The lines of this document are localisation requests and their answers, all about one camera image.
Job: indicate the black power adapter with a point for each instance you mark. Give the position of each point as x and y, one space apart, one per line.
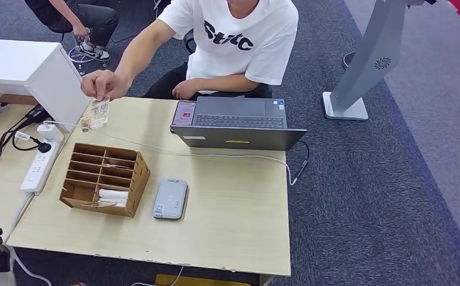
36 113

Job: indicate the person's left hand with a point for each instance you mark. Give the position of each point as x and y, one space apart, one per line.
184 90

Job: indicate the white desk shelf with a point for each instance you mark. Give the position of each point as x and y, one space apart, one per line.
17 59

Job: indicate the grey kiosk stand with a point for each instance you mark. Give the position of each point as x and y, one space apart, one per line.
372 51

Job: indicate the white power strip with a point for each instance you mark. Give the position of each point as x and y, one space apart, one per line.
36 169

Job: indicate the person's left forearm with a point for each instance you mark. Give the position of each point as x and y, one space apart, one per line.
226 83

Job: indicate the person's right forearm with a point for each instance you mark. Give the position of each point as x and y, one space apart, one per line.
143 51

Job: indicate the chrome stool base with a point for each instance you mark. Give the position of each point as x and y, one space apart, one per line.
72 55

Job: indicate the small white object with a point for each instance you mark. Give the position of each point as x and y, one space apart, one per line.
1 107

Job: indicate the person's right hand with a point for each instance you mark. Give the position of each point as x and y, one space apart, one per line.
105 83

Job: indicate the dark grey laptop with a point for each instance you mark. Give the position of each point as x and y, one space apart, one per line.
238 138

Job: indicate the grey card reader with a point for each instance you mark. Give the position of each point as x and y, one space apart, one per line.
170 199

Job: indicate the cardboard key card organizer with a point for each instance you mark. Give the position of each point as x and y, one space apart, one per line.
135 185

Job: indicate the white charger plug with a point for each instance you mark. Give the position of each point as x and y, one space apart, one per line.
50 133

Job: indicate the person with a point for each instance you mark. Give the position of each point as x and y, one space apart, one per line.
234 39
76 15

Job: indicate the smartphone with pink screen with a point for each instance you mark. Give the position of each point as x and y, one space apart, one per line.
184 113

